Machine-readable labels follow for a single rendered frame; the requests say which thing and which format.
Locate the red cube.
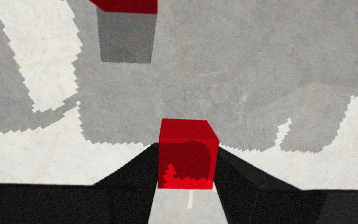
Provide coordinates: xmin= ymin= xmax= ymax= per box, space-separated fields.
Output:
xmin=89 ymin=0 xmax=157 ymax=14
xmin=158 ymin=118 xmax=219 ymax=190

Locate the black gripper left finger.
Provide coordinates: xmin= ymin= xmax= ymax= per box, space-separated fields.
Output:
xmin=0 ymin=143 xmax=159 ymax=224

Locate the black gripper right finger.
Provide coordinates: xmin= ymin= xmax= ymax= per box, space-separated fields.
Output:
xmin=214 ymin=146 xmax=358 ymax=224

